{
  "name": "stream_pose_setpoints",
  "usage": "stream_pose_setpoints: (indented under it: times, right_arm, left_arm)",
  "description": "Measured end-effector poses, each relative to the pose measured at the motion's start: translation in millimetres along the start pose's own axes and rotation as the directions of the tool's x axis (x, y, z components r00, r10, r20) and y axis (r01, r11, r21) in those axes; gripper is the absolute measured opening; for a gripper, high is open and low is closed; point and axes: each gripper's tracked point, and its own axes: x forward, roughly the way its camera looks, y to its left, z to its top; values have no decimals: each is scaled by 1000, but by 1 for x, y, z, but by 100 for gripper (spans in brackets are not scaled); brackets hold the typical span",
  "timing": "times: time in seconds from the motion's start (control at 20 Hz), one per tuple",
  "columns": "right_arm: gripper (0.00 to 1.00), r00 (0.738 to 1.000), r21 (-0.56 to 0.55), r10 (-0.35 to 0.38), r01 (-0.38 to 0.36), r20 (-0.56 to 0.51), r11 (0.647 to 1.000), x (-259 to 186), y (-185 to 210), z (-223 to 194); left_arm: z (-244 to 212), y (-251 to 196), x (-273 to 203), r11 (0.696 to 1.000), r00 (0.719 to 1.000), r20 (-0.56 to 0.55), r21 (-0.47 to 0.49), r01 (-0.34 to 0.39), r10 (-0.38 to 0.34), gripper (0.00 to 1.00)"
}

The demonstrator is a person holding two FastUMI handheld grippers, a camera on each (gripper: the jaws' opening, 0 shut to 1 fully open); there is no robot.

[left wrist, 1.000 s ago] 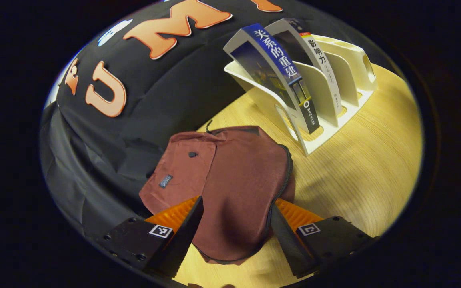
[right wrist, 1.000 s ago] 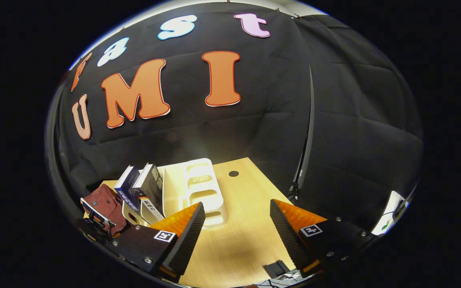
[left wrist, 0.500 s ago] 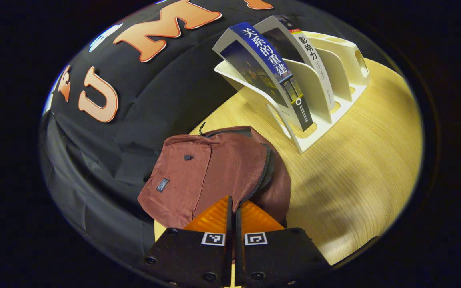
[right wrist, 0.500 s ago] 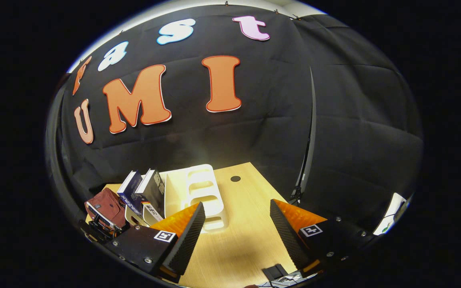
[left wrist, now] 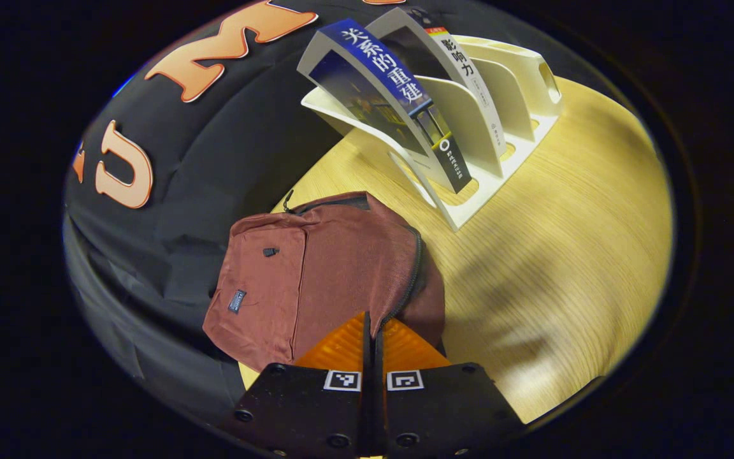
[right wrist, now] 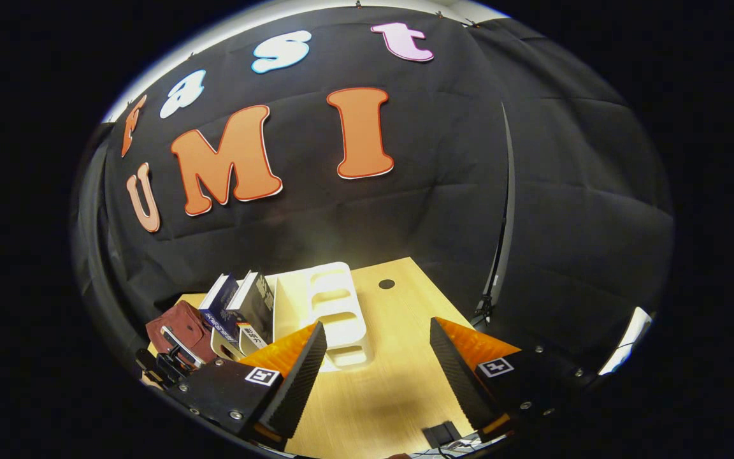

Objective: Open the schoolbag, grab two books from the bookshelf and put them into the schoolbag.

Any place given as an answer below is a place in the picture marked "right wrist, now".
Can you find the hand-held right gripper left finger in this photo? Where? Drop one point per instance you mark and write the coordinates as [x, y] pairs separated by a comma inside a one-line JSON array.
[[297, 382]]

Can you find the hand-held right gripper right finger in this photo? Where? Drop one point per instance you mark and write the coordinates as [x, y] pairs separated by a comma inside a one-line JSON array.
[[459, 376]]

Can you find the maroon schoolbag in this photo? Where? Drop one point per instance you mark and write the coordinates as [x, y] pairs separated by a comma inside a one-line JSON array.
[[182, 319]]

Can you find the blue photo cover book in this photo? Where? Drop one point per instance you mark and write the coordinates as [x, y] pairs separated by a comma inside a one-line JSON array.
[[217, 309]]

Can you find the white bookshelf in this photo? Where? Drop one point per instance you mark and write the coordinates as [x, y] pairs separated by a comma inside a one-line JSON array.
[[335, 306]]

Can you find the dark grey cover book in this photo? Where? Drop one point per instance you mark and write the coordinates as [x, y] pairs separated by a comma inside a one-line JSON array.
[[257, 306]]

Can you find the small black box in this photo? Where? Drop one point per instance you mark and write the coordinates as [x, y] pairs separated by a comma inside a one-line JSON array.
[[441, 433]]

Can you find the backdrop stand pole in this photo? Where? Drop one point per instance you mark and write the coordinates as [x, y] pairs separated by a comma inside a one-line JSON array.
[[511, 191]]

